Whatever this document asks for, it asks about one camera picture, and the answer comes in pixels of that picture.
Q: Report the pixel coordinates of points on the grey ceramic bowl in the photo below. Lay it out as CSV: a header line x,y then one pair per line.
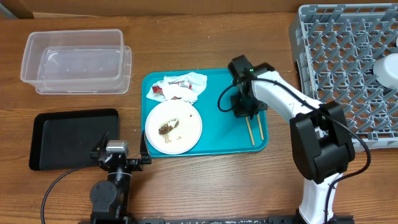
x,y
386,70

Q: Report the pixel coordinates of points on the crumpled white napkin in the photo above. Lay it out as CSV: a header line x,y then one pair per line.
x,y
186,87

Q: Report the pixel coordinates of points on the teal serving tray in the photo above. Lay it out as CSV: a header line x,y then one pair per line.
x,y
223,133

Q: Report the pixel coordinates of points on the grey dishwasher rack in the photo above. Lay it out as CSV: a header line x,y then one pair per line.
x,y
335,47

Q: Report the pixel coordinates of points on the red sauce packet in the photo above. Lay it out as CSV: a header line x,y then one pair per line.
x,y
157,90

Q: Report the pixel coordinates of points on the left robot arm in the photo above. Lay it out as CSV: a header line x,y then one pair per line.
x,y
110,197

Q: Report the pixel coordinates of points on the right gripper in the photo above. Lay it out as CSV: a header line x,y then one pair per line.
x,y
240,112

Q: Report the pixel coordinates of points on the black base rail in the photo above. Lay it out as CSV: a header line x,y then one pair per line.
x,y
214,221

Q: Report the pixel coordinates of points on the wooden chopstick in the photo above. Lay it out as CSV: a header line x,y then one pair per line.
x,y
250,131
260,127

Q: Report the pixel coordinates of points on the black plastic tray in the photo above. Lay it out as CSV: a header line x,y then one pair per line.
x,y
64,140

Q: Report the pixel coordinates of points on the brown food scrap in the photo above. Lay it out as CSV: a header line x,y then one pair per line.
x,y
168,126

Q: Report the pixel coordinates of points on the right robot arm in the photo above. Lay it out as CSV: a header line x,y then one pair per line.
x,y
321,141

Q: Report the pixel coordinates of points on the clear plastic storage bin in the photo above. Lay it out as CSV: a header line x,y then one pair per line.
x,y
77,62

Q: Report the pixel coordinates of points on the large white dinner plate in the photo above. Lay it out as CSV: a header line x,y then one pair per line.
x,y
183,137

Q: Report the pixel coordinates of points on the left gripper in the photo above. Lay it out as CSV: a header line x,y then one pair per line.
x,y
137,164

